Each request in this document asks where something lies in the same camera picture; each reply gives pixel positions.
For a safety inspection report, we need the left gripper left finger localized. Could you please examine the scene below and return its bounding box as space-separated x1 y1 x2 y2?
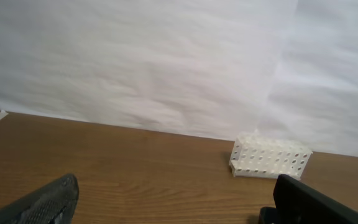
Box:
0 173 80 224

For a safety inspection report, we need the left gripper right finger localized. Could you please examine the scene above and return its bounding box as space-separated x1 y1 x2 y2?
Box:
273 174 358 224

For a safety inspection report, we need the white test tube rack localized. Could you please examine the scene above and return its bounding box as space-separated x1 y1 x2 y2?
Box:
228 132 313 180

